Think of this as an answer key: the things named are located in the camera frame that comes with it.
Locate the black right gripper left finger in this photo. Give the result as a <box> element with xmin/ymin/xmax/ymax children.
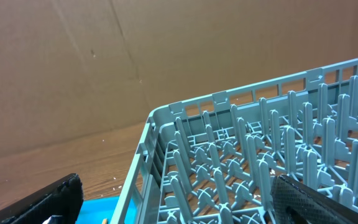
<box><xmin>0</xmin><ymin>173</ymin><xmax>84</xmax><ymax>224</ymax></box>

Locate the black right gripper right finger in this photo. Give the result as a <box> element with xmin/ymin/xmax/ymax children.
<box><xmin>270</xmin><ymin>175</ymin><xmax>358</xmax><ymax>224</ymax></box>

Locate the grey dishwasher rack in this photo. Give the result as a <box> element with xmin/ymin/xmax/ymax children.
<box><xmin>111</xmin><ymin>58</ymin><xmax>358</xmax><ymax>223</ymax></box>

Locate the teal plastic tray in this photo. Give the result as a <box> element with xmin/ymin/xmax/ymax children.
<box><xmin>75</xmin><ymin>195</ymin><xmax>137</xmax><ymax>224</ymax></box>

